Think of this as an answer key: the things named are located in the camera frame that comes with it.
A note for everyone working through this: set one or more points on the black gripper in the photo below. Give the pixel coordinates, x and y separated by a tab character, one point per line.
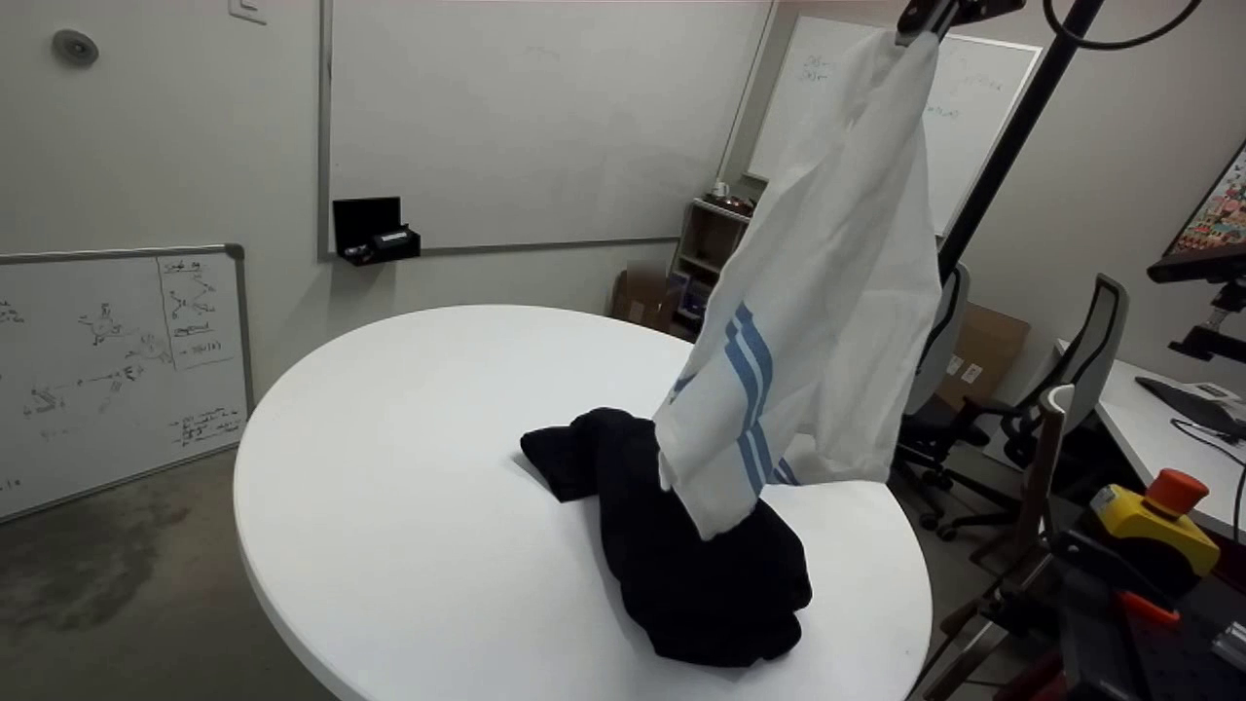
995	10

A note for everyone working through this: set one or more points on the white and blue towel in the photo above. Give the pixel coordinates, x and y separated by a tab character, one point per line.
830	296

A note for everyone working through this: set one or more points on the whiteboard with green writing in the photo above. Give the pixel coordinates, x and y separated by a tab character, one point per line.
988	104

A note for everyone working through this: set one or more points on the wooden shelf unit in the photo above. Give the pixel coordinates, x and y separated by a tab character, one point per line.
705	258

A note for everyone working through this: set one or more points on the computer monitor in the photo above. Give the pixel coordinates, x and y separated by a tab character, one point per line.
1213	219

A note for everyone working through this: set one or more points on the grey mesh office chair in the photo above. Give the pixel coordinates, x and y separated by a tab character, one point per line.
937	372

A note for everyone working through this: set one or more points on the black office chair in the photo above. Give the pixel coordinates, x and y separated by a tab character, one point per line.
1094	345

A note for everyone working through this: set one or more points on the brown cardboard box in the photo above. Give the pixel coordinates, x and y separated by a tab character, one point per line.
643	296

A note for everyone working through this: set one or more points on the grey upright pole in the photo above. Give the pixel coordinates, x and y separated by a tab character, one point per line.
1053	454

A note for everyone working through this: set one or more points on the black keyboard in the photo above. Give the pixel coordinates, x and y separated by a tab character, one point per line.
1192	404

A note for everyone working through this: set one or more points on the white desk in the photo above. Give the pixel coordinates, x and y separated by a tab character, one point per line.
1153	449

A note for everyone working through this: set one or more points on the yellow emergency stop button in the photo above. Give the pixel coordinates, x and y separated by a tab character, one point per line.
1153	526

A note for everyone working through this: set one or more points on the black eraser holder box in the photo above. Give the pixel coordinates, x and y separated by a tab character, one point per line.
373	227

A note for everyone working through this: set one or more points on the black cloth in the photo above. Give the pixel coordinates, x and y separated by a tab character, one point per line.
702	584

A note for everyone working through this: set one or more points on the black and red tripod equipment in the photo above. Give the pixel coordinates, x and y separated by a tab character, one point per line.
1104	626

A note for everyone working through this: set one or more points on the small framed whiteboard with notes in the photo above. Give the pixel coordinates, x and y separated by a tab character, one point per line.
93	391

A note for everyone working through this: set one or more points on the large wall whiteboard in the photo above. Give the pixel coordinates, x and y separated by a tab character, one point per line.
521	119

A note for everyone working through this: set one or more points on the round grey wall device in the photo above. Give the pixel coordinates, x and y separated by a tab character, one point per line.
75	48

